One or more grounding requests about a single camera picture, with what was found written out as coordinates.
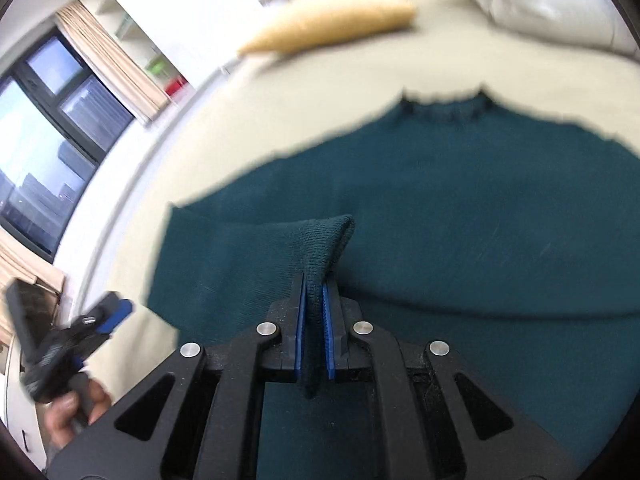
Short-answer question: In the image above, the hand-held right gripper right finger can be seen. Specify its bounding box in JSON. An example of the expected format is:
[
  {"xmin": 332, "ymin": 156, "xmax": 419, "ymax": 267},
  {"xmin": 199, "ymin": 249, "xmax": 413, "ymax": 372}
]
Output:
[{"xmin": 322, "ymin": 280, "xmax": 583, "ymax": 480}]

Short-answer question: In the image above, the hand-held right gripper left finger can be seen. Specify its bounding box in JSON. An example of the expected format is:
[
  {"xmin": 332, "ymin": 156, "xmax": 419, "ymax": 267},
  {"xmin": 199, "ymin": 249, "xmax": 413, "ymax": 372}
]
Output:
[{"xmin": 47, "ymin": 272, "xmax": 307, "ymax": 480}]

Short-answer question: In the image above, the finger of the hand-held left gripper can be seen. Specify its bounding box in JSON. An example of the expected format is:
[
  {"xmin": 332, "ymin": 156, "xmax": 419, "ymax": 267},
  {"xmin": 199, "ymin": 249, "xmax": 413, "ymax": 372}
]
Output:
[{"xmin": 72, "ymin": 292, "xmax": 135, "ymax": 346}]

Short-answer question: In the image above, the dark green knit sweater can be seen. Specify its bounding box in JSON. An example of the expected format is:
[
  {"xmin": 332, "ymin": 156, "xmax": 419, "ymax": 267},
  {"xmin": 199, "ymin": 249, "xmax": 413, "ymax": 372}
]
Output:
[{"xmin": 147, "ymin": 87, "xmax": 640, "ymax": 480}]

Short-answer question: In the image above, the person's left hand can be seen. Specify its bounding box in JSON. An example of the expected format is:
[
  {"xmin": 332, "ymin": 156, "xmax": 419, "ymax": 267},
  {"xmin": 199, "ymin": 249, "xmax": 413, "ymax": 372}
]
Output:
[{"xmin": 44, "ymin": 376, "xmax": 114, "ymax": 450}]

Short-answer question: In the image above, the dark framed window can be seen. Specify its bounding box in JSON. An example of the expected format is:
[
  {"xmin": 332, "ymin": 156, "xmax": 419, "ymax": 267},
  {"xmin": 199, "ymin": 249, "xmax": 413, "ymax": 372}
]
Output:
[{"xmin": 0, "ymin": 35, "xmax": 136, "ymax": 262}]

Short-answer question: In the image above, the bed with beige sheet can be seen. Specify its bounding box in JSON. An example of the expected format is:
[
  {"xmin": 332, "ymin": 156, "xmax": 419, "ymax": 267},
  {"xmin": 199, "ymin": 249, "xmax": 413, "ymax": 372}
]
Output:
[{"xmin": 86, "ymin": 0, "xmax": 640, "ymax": 396}]

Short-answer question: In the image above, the yellow pillow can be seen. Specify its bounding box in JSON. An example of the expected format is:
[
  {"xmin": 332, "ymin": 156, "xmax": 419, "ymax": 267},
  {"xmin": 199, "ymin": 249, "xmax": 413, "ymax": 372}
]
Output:
[{"xmin": 237, "ymin": 0, "xmax": 418, "ymax": 56}]

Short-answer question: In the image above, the white duvet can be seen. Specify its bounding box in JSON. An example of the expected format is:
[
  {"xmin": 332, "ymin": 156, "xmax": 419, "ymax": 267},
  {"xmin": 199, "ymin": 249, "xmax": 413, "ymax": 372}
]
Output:
[{"xmin": 422, "ymin": 0, "xmax": 639, "ymax": 57}]

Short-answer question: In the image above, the white wall shelf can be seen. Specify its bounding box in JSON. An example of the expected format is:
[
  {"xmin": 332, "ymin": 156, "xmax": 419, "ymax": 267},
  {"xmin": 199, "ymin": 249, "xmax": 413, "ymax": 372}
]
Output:
[{"xmin": 89, "ymin": 0, "xmax": 193, "ymax": 107}]

